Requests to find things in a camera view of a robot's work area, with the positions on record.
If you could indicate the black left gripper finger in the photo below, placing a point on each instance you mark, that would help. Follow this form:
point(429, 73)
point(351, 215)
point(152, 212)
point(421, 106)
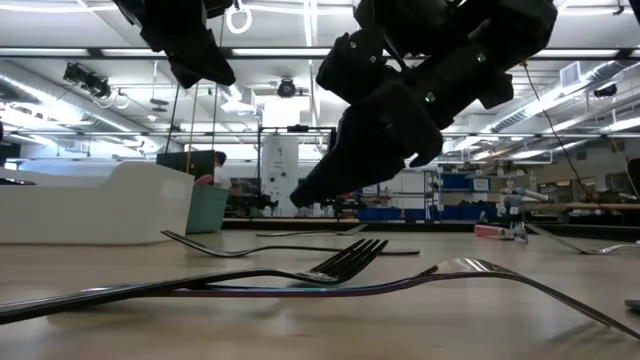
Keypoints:
point(205, 62)

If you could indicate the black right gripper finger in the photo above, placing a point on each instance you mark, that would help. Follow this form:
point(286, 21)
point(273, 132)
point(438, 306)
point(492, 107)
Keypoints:
point(427, 152)
point(370, 145)

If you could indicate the black fork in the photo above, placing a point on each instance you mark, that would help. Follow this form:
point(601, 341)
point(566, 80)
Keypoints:
point(400, 252)
point(350, 231)
point(100, 295)

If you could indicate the grey background robot arm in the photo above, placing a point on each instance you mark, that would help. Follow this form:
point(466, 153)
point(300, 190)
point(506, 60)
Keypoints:
point(525, 194)

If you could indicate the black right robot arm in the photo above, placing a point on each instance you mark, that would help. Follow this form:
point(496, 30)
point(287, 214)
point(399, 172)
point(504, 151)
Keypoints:
point(500, 30)

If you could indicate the metal shelf rack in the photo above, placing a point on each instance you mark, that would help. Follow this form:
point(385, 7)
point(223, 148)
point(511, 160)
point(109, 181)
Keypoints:
point(434, 195)

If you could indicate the blue storage bin white label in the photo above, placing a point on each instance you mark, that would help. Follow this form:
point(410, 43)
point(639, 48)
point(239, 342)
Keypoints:
point(480, 184)

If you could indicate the black ceiling dome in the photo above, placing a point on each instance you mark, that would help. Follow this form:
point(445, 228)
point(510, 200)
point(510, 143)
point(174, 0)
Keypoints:
point(286, 89)

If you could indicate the white cabinet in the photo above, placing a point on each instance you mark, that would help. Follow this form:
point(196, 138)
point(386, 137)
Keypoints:
point(280, 165)

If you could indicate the black background monitor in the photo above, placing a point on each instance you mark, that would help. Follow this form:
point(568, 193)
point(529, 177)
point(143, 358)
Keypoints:
point(200, 165)

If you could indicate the person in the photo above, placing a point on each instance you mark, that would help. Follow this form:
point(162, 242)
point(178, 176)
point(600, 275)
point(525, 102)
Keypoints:
point(222, 175)

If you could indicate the teal plastic bin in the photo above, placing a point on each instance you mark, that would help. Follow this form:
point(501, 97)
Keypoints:
point(207, 210)

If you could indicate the white air vent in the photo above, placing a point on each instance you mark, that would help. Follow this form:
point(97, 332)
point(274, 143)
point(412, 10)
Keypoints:
point(570, 75)

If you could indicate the wooden background bench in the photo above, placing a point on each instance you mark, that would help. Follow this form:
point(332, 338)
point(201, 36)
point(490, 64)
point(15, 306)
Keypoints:
point(600, 206)

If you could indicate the white plastic bin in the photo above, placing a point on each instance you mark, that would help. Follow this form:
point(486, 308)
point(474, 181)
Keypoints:
point(100, 210)

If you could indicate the silver ceiling duct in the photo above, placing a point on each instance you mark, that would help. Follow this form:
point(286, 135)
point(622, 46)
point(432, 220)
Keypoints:
point(240, 102)
point(30, 100)
point(550, 102)

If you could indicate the black aluminium table frame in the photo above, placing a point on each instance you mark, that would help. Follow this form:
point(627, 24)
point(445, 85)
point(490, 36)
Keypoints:
point(425, 226)

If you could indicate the black background station frame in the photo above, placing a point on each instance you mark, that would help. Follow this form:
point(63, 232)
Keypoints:
point(297, 128)

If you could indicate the black overhead frame beam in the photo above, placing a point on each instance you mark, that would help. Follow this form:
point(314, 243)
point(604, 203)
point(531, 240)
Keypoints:
point(95, 52)

